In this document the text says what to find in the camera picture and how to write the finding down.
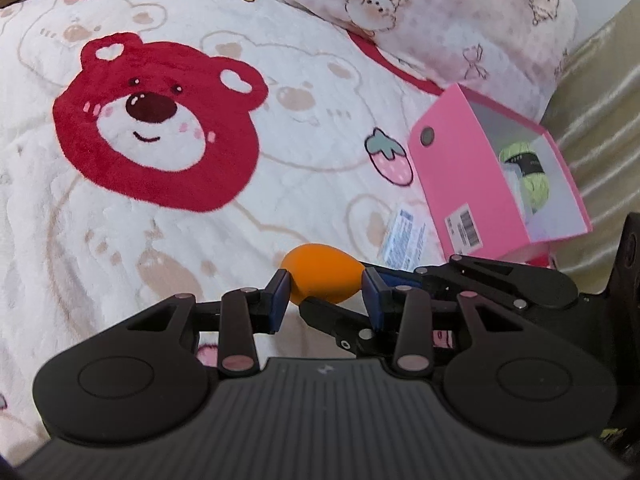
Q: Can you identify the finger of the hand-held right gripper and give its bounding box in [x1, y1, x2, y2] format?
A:
[299, 296, 399, 359]
[375, 255, 526, 306]

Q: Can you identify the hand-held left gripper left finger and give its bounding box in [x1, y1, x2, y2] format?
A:
[127, 269, 292, 376]

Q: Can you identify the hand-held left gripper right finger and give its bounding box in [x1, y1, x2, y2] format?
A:
[362, 267, 526, 376]

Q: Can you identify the orange makeup sponge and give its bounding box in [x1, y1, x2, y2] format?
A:
[280, 244, 366, 306]

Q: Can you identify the pink cardboard box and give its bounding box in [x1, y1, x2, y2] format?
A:
[407, 83, 592, 261]

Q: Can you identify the small pink white packet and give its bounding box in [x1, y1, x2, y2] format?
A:
[382, 205, 427, 271]

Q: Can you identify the green yarn ball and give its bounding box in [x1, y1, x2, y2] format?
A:
[497, 141, 551, 213]

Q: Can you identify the bear printed blanket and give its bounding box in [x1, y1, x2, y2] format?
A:
[0, 0, 553, 466]

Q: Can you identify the beige satin cloth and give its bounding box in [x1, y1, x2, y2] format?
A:
[540, 0, 640, 296]

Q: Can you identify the pink checked pillow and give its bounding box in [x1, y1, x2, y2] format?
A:
[265, 0, 581, 123]

